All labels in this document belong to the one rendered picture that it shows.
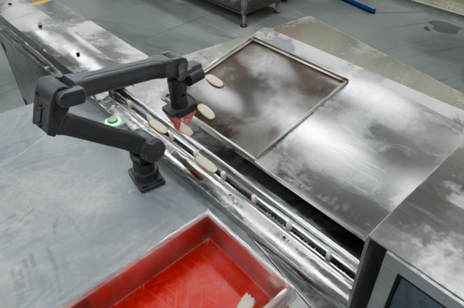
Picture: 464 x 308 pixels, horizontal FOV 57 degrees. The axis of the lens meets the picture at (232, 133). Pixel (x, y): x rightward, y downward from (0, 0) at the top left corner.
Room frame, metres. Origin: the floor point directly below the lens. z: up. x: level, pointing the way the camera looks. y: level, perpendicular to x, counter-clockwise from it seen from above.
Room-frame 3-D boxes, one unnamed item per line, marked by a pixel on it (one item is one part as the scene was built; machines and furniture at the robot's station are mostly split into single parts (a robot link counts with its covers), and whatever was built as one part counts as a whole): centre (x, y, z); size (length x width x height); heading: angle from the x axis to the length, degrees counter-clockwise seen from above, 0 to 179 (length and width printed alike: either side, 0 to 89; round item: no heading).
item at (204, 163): (1.04, 0.09, 0.86); 0.10 x 0.04 x 0.01; 42
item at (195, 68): (1.17, 0.15, 1.14); 0.11 x 0.09 x 0.12; 137
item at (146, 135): (1.03, 0.28, 0.94); 0.09 x 0.05 x 0.10; 137
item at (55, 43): (1.93, 0.89, 0.89); 1.25 x 0.18 x 0.09; 42
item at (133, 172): (1.01, 0.29, 0.86); 0.12 x 0.09 x 0.08; 32
